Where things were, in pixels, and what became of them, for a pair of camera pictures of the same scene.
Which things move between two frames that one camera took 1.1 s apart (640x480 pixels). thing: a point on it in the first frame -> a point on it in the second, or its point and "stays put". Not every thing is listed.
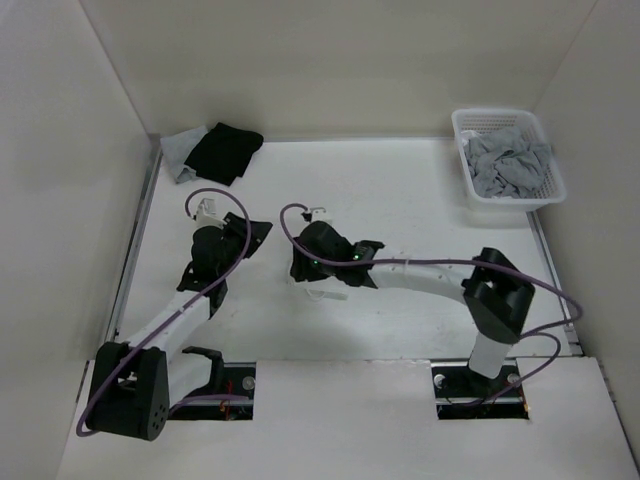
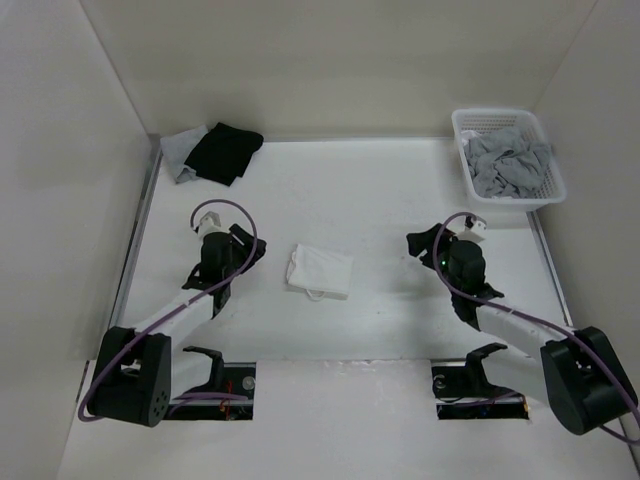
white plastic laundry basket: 507,160 stays put
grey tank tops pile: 503,164 stays put
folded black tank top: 223,154 stays put
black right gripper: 302,269 -> 417,242
